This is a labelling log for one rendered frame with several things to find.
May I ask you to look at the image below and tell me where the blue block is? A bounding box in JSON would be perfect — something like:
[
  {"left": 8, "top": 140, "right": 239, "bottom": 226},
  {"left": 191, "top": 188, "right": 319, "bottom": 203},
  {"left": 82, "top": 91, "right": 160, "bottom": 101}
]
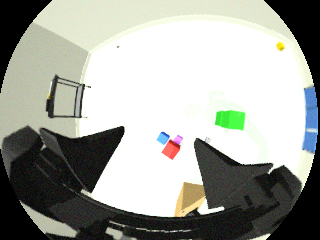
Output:
[{"left": 156, "top": 132, "right": 169, "bottom": 145}]

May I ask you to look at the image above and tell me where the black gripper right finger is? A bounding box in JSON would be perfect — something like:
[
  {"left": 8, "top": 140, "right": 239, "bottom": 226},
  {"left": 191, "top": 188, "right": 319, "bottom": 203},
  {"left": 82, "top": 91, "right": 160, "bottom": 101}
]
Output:
[{"left": 193, "top": 137, "right": 275, "bottom": 209}]

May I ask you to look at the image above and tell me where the green block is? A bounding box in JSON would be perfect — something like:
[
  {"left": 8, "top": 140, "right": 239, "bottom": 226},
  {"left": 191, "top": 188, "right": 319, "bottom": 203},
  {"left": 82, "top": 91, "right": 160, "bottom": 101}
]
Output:
[
  {"left": 221, "top": 111, "right": 245, "bottom": 131},
  {"left": 215, "top": 111, "right": 224, "bottom": 125}
]

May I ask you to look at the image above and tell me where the purple block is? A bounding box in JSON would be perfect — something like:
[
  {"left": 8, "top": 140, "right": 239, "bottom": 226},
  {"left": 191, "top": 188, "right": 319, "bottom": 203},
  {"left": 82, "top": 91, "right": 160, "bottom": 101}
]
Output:
[{"left": 173, "top": 133, "right": 183, "bottom": 144}]

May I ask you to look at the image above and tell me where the red block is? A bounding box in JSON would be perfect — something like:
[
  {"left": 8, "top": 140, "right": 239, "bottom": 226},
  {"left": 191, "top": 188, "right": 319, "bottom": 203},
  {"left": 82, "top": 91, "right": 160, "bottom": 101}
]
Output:
[{"left": 160, "top": 139, "right": 181, "bottom": 161}]

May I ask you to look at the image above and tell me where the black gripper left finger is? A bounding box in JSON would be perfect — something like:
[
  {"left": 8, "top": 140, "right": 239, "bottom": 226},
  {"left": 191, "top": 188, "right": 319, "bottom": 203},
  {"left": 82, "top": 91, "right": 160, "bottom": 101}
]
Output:
[{"left": 40, "top": 125, "right": 125, "bottom": 193}]

